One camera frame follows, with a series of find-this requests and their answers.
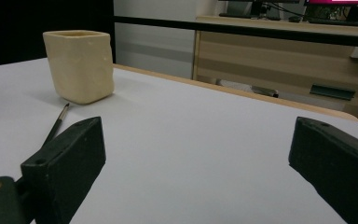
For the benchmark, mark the monitor with dark screen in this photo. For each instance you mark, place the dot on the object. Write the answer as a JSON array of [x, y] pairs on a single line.
[[256, 6]]

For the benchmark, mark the light wooden desk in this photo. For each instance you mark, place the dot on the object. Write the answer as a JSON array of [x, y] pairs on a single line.
[[276, 65]]

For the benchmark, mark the white chair base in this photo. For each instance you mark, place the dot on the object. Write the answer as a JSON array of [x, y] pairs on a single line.
[[254, 89]]

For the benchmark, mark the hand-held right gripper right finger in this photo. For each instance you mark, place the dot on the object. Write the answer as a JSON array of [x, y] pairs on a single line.
[[338, 161]]

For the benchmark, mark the monitor with pink screen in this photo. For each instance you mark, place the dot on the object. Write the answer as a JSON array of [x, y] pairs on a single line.
[[341, 2]]

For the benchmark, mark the cream square cup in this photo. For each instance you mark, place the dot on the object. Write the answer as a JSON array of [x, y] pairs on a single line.
[[80, 68]]

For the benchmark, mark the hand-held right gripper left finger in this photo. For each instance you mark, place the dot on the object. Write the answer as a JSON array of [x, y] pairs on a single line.
[[68, 165]]

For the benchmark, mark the black computer mouse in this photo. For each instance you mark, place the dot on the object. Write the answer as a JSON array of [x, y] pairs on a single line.
[[294, 19]]

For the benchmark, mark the thin dark paint brush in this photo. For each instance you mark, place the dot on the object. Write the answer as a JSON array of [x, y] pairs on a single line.
[[56, 124]]

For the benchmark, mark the black curtain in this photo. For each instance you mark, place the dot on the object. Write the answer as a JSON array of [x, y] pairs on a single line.
[[28, 18]]

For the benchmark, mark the black keyboard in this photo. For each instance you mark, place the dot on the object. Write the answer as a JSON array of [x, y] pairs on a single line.
[[233, 15], [338, 22]]

